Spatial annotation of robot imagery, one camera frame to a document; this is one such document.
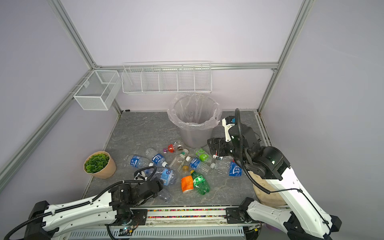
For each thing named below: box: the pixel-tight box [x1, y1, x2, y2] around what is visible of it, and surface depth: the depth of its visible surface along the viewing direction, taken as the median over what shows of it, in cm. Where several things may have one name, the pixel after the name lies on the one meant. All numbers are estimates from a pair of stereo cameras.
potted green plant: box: [83, 151, 117, 179], surface depth 82 cm
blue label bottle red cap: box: [228, 159, 243, 177], surface depth 86 cm
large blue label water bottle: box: [155, 168, 177, 186], surface depth 85 cm
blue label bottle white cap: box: [145, 148, 169, 168], surface depth 91 cm
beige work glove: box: [249, 171, 288, 208], surface depth 81 cm
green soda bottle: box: [190, 169, 210, 195], surface depth 83 cm
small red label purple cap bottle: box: [163, 141, 184, 154], surface depth 96 cm
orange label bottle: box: [181, 165, 194, 194], surface depth 83 cm
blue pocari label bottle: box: [185, 156, 212, 175], surface depth 88 cm
